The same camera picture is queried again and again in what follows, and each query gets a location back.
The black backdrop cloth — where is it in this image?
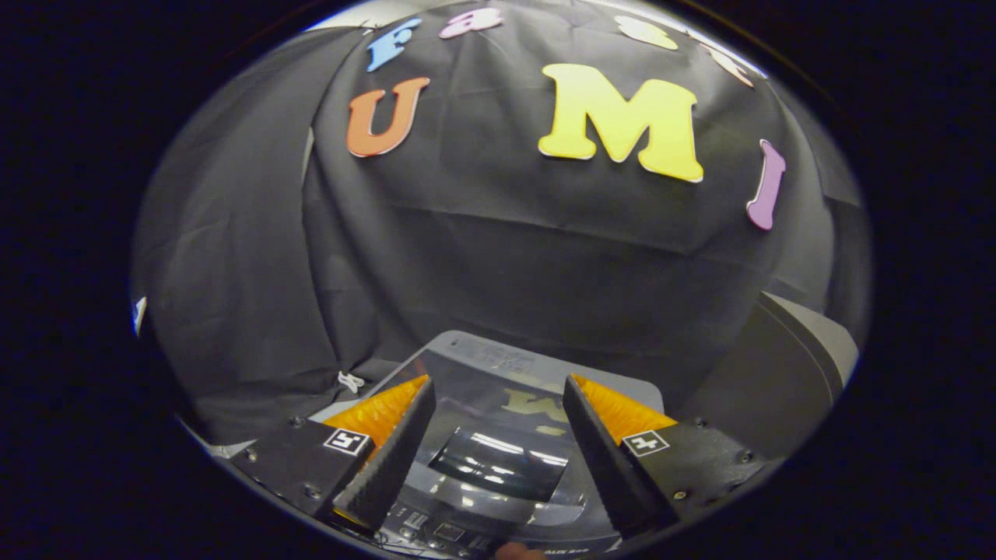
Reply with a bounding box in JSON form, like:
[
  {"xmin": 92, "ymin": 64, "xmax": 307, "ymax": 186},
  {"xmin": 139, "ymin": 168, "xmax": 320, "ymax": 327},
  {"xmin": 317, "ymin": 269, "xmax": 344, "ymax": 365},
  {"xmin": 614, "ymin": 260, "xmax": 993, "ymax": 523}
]
[{"xmin": 132, "ymin": 0, "xmax": 872, "ymax": 448}]

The dark washing machine lid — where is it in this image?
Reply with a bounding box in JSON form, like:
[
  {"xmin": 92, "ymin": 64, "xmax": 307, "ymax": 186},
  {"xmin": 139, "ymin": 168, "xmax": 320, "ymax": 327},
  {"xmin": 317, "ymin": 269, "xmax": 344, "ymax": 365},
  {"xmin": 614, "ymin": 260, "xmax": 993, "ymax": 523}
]
[{"xmin": 364, "ymin": 348, "xmax": 664, "ymax": 530}]

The beige cabinet with dark top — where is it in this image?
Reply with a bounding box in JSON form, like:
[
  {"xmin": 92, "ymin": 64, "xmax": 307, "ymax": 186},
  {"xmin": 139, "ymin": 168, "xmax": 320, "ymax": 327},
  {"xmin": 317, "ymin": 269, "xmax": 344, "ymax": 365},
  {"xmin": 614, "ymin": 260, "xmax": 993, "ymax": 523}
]
[{"xmin": 675, "ymin": 292, "xmax": 861, "ymax": 461}]

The grey top-load washing machine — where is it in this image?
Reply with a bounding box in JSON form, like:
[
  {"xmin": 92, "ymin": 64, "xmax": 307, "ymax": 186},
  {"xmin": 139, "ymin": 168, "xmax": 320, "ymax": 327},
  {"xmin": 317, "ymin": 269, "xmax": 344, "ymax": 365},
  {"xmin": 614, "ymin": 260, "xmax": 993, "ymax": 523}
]
[{"xmin": 307, "ymin": 330, "xmax": 667, "ymax": 560}]

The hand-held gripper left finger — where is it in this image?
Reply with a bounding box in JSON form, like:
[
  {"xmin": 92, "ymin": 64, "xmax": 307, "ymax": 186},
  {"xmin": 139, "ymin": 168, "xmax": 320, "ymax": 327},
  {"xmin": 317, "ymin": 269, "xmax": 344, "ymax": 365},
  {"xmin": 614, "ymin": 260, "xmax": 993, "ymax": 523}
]
[{"xmin": 230, "ymin": 375, "xmax": 437, "ymax": 534}]

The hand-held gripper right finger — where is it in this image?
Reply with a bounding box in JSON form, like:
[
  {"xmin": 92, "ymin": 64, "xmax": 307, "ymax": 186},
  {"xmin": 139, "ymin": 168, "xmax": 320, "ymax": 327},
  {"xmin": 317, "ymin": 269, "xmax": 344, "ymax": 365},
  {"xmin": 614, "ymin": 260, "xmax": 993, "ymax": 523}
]
[{"xmin": 562, "ymin": 373, "xmax": 767, "ymax": 537}]

